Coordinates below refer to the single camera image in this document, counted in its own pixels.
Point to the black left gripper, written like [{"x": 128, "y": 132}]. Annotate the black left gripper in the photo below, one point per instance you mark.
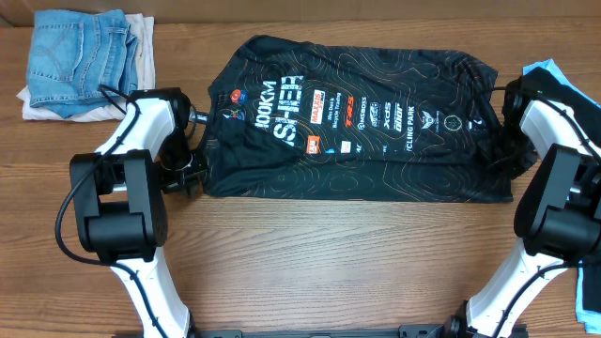
[{"x": 192, "y": 180}]

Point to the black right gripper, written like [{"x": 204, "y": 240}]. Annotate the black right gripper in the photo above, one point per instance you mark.
[{"x": 516, "y": 169}]

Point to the black printed cycling jersey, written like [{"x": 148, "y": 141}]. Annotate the black printed cycling jersey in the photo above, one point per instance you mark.
[{"x": 299, "y": 120}]

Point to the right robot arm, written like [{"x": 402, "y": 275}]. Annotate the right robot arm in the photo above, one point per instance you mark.
[{"x": 557, "y": 221}]

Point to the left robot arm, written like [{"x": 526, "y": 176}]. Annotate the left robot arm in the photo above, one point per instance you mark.
[{"x": 117, "y": 193}]

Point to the black and light-blue garment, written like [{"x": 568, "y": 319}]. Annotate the black and light-blue garment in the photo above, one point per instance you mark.
[{"x": 588, "y": 285}]

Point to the folded white cloth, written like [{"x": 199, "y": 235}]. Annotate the folded white cloth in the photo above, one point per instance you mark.
[{"x": 143, "y": 28}]

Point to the folded blue jeans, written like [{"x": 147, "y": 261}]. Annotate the folded blue jeans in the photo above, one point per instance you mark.
[{"x": 72, "y": 54}]

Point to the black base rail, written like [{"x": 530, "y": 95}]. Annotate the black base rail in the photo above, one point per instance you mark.
[{"x": 404, "y": 331}]

